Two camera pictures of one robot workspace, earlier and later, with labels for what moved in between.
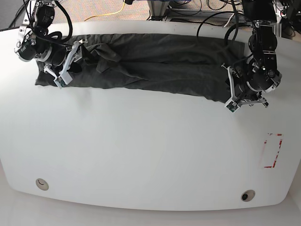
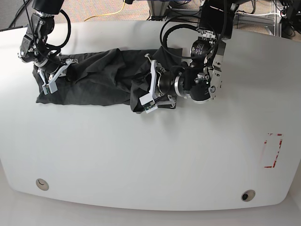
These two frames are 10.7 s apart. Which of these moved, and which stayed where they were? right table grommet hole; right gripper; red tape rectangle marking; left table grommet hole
Moved: right gripper
Stayed: red tape rectangle marking; right table grommet hole; left table grommet hole
